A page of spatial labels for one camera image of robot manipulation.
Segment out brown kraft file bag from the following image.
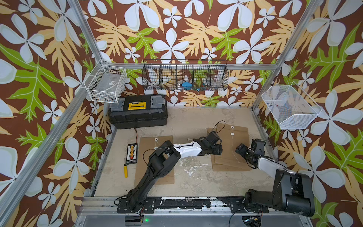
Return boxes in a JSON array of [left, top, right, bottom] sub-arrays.
[[134, 135, 175, 187]]

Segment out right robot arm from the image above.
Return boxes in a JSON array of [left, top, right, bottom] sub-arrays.
[[235, 139, 315, 217]]

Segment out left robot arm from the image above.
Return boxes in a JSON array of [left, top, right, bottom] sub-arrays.
[[123, 131, 223, 213]]

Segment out white mesh basket right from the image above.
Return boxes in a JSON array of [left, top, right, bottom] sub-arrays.
[[262, 82, 322, 131]]

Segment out blue object in basket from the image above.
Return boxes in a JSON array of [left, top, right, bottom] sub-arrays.
[[182, 82, 193, 91]]

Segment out black toolbox yellow latch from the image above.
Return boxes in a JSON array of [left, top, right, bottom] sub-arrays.
[[107, 95, 168, 130]]

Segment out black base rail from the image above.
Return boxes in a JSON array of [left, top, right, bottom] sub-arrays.
[[114, 196, 269, 215]]

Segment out black wire basket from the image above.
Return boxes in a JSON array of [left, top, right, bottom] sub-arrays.
[[141, 59, 229, 91]]

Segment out yellow handled screwdriver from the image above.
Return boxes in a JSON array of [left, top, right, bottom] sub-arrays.
[[124, 163, 128, 178]]

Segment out white wire basket left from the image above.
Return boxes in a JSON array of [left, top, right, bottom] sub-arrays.
[[84, 61, 127, 104]]

